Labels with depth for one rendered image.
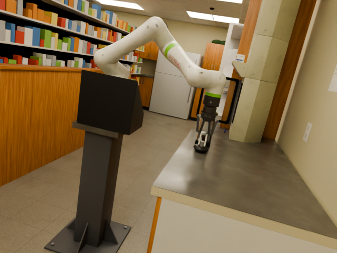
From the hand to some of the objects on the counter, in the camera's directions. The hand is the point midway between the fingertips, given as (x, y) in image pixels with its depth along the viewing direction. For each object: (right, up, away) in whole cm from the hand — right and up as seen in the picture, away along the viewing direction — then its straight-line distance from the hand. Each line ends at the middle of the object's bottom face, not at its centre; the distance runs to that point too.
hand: (202, 139), depth 147 cm
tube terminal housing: (+42, -2, +57) cm, 70 cm away
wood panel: (+50, +2, +78) cm, 92 cm away
